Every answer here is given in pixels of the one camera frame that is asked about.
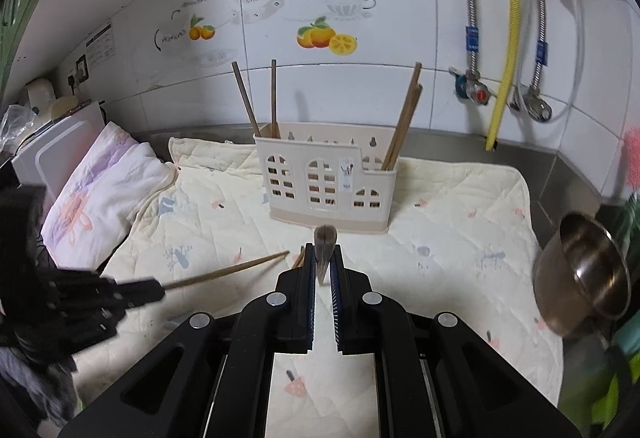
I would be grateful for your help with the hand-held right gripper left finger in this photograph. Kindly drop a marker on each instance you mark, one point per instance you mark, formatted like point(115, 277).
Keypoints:
point(310, 303)

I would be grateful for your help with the green plastic container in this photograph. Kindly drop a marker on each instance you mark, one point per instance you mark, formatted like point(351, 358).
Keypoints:
point(625, 358)

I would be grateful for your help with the green cabinet door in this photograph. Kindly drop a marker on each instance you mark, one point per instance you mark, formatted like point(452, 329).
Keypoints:
point(22, 7)

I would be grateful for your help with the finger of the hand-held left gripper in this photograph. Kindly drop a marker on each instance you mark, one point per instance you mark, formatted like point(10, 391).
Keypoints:
point(140, 292)

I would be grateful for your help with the cream quilted printed mat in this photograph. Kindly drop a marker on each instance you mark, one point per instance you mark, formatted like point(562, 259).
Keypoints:
point(440, 268)

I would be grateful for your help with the cream round container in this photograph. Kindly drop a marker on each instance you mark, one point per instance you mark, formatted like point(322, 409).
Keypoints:
point(42, 92)

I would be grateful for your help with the folded pink white towel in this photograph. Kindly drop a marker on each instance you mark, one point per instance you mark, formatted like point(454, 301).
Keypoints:
point(100, 188)

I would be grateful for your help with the stainless steel pot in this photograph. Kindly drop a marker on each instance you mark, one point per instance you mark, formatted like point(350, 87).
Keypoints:
point(580, 278)

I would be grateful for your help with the metal water valve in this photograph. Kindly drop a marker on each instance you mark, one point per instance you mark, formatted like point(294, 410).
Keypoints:
point(535, 105)
point(472, 87)

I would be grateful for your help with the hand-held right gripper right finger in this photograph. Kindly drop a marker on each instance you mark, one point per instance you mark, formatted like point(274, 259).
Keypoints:
point(339, 303)

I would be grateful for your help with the cream plastic utensil holder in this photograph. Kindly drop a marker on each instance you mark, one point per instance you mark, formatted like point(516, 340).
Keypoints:
point(325, 178)

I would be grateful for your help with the person's left forearm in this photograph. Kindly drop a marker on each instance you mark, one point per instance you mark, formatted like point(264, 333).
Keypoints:
point(35, 388)

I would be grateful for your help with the wall power socket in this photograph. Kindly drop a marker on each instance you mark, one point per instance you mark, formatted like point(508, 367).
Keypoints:
point(79, 73)

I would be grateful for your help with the pink bottle brush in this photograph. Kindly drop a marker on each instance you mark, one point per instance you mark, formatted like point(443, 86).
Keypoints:
point(632, 157)

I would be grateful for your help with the white printed wall label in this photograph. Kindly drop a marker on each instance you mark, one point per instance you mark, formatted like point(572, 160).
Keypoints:
point(100, 45)

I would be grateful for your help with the clear plastic bag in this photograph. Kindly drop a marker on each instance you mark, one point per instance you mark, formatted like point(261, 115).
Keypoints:
point(17, 127)

